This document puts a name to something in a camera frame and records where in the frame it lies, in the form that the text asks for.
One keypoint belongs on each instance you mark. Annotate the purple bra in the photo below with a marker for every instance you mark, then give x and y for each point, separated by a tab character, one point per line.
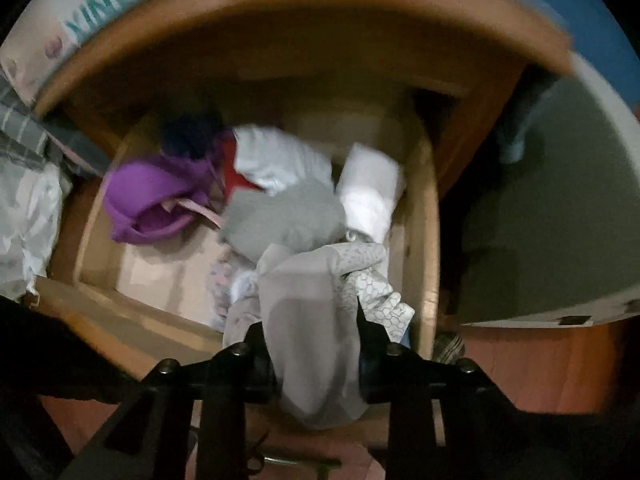
145	190

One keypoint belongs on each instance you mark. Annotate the light grey underwear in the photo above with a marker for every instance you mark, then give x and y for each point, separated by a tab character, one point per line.
280	160

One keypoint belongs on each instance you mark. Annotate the red underwear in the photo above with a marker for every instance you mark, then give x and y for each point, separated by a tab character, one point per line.
232	170

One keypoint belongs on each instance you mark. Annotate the person's dark clothing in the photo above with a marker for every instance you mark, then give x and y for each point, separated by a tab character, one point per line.
40	360

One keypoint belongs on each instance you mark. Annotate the wooden nightstand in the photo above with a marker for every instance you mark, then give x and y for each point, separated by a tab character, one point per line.
300	5

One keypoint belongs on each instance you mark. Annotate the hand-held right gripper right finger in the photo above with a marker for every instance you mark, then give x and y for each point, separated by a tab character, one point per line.
370	360

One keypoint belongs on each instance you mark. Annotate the pale grey patterned underwear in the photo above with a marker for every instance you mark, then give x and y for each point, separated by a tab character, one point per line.
310	340

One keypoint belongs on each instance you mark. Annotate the white cardboard box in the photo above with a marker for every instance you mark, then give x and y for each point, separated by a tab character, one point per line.
50	35

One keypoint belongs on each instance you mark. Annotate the navy blue floral underwear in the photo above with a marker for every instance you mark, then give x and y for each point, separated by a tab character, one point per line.
192	135

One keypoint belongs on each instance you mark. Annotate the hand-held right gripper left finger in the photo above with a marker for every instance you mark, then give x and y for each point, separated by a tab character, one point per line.
257	355

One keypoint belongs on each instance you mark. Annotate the white hexagon print underwear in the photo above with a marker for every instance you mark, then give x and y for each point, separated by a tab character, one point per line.
385	305

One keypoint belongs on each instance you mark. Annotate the grey plaid bedding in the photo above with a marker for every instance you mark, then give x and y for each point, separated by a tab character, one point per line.
20	130

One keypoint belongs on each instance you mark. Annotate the blue foam mat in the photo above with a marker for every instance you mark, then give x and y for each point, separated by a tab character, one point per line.
590	20

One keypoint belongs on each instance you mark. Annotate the pale floral underwear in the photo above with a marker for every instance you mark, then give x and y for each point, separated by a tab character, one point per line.
220	285

